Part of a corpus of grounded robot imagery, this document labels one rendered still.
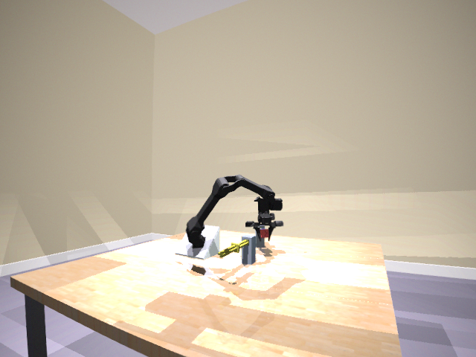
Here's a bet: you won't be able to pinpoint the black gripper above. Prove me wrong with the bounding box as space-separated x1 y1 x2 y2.
245 210 284 241

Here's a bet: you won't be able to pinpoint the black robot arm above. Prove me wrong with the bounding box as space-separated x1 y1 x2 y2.
186 175 283 248

